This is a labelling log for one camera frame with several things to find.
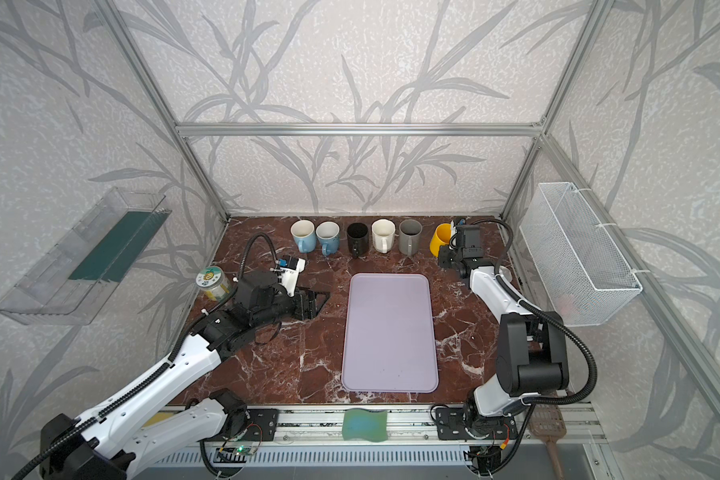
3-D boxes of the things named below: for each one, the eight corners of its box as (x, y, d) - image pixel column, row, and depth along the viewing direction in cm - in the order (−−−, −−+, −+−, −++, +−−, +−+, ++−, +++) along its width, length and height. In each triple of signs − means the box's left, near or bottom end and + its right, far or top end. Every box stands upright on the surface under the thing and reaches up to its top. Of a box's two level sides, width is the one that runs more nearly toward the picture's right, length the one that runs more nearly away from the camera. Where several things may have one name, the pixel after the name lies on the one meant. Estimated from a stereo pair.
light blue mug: (304, 262, 109) (298, 244, 101) (294, 241, 115) (288, 223, 107) (324, 253, 111) (319, 236, 103) (313, 234, 117) (308, 216, 109)
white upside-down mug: (372, 262, 108) (372, 244, 100) (373, 237, 116) (372, 218, 108) (395, 262, 108) (396, 244, 100) (394, 237, 116) (395, 218, 108)
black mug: (348, 259, 109) (345, 243, 102) (349, 239, 115) (348, 222, 108) (368, 259, 109) (367, 243, 102) (368, 239, 115) (368, 222, 108)
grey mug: (399, 262, 108) (401, 243, 100) (398, 237, 116) (399, 218, 108) (421, 262, 108) (424, 243, 100) (418, 237, 116) (421, 218, 108)
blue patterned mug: (317, 263, 108) (312, 246, 100) (321, 239, 115) (317, 221, 108) (338, 263, 108) (335, 246, 100) (340, 239, 115) (338, 221, 108)
